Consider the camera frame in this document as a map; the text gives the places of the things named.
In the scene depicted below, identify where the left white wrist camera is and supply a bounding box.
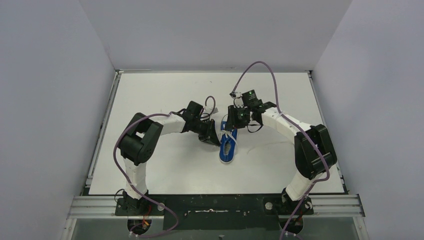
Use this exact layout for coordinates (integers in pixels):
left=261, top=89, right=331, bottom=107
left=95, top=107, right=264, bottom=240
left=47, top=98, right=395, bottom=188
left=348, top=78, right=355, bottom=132
left=203, top=105, right=219, bottom=115

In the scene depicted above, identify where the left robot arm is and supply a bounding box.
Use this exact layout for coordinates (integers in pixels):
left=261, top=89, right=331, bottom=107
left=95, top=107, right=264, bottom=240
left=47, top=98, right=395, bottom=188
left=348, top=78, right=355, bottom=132
left=113, top=101, right=220, bottom=215

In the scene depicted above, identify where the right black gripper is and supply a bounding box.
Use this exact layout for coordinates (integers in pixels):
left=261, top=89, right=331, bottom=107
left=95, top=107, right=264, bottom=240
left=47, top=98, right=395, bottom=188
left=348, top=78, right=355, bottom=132
left=225, top=105, right=251, bottom=131

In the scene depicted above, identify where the aluminium frame rail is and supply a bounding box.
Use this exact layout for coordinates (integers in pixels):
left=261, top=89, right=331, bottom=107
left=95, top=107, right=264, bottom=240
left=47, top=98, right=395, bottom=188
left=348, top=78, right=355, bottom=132
left=68, top=194, right=365, bottom=219

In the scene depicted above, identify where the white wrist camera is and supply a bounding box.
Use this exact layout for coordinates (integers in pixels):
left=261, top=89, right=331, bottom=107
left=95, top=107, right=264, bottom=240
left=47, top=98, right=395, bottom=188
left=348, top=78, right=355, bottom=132
left=229, top=91, right=244, bottom=108
left=203, top=105, right=219, bottom=115

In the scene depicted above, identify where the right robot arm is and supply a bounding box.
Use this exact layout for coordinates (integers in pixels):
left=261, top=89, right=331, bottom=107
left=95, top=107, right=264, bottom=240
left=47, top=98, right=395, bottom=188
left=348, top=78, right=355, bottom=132
left=225, top=90, right=337, bottom=214

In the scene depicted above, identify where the blue sneaker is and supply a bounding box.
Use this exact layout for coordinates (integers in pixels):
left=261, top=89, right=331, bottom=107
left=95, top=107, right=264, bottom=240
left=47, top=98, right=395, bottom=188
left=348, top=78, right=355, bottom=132
left=218, top=114, right=238, bottom=164

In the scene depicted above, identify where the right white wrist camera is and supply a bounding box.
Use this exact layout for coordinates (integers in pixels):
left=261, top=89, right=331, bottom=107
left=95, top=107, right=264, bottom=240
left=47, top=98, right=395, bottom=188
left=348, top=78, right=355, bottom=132
left=229, top=91, right=244, bottom=108

